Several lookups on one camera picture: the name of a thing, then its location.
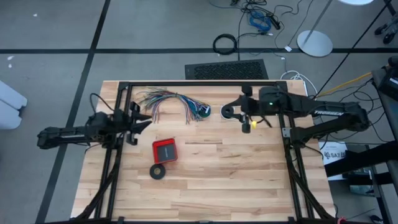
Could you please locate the multicolour wire bundle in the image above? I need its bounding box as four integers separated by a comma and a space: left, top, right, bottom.
136, 86, 206, 125

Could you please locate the black tape roll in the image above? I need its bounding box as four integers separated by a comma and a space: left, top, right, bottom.
149, 163, 167, 180

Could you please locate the white round lamp base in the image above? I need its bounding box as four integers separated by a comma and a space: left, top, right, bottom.
296, 0, 333, 58

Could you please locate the white floor cable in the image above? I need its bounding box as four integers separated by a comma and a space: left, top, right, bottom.
280, 70, 318, 97

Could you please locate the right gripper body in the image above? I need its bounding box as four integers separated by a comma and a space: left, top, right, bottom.
241, 84, 282, 134

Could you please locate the black side workbench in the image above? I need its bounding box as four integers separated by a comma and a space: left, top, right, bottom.
323, 67, 398, 224

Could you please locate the black floor vent grille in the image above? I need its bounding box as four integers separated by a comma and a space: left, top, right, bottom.
184, 58, 269, 80

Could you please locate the black coiled floor cable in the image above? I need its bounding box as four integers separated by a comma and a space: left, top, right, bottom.
212, 33, 239, 56

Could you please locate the black plastic spool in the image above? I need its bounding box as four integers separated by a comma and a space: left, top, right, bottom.
220, 105, 236, 119

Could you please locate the black caster base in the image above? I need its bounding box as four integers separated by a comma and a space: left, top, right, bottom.
374, 14, 398, 45

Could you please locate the black desk device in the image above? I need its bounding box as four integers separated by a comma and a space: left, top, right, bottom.
371, 55, 398, 102

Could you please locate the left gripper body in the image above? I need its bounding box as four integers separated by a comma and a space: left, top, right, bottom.
113, 102, 140, 146

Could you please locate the blue coiled cable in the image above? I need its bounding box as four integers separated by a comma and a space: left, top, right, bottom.
248, 9, 272, 32

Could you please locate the yellow floor cable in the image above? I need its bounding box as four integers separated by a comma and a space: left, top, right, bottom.
315, 72, 373, 98

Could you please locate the black power adapter cable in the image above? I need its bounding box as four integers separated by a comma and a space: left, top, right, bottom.
208, 0, 308, 37

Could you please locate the black spool white label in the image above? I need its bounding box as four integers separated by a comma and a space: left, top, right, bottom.
197, 105, 212, 119

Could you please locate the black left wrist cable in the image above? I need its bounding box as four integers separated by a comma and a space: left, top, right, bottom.
90, 92, 114, 116

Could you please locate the white paper sign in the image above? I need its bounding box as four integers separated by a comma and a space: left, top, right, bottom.
318, 141, 348, 181

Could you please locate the red square tray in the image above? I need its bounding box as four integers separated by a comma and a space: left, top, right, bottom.
151, 138, 178, 165

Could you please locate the white round lamp head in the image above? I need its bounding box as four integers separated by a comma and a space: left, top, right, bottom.
338, 0, 374, 6

